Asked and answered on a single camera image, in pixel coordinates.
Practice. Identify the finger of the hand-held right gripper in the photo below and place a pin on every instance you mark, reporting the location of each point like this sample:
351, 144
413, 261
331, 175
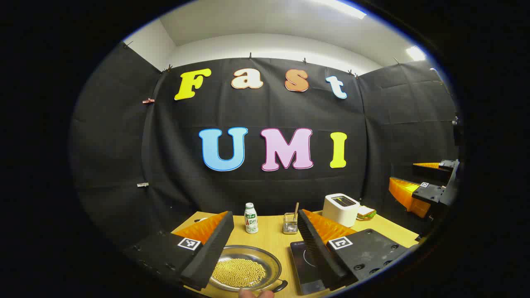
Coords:
410, 194
430, 165

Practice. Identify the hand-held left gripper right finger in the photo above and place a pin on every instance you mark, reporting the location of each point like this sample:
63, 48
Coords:
316, 252

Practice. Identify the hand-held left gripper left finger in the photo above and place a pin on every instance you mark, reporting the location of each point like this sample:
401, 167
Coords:
211, 252

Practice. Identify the black induction cooktop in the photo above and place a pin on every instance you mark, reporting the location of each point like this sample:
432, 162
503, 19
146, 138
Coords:
304, 265

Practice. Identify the sandwich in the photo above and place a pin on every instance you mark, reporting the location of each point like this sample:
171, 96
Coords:
366, 213

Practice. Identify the ceiling light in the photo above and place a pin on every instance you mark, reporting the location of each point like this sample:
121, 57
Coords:
415, 53

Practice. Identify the wooden stick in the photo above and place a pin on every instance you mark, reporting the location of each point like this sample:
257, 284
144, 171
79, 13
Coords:
296, 209

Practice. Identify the pile of yellow soybeans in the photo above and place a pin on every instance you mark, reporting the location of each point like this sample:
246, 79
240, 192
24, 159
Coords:
240, 273

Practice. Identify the white drink bottle green label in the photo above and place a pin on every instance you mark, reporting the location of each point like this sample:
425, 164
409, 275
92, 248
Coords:
251, 221

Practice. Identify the black backdrop cloth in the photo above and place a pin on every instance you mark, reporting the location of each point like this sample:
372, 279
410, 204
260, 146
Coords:
269, 107

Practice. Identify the white toaster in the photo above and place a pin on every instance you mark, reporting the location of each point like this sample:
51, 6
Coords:
339, 211

